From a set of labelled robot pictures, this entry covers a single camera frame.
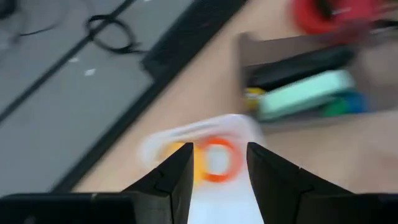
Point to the yellow mini stapler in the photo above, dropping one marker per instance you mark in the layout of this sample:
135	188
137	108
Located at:
253	98

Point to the green mini stapler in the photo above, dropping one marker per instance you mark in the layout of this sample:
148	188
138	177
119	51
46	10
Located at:
335	107

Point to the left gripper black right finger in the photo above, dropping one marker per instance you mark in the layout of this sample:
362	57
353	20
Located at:
286	196

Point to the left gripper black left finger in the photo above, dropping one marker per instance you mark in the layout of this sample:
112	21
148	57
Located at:
161	202

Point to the smoky transparent plastic bin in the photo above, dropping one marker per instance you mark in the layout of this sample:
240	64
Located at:
373	71

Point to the blue mini stapler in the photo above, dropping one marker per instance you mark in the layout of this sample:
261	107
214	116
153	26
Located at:
357	102

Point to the white plastic bin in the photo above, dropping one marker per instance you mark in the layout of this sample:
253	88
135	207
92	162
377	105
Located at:
224	199

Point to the red desk lamp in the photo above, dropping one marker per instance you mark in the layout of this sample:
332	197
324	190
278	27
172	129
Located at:
342	18

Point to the black stapler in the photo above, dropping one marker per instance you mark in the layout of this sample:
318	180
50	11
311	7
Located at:
298	67

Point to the mint green stapler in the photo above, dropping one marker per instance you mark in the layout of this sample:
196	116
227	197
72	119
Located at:
304	93

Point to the yellow tape roll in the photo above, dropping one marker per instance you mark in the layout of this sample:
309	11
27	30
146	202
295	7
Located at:
199	165

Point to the orange tape roll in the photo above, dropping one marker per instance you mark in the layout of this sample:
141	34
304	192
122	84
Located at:
237	158

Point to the black power strip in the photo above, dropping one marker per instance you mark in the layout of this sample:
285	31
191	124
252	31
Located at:
186	31

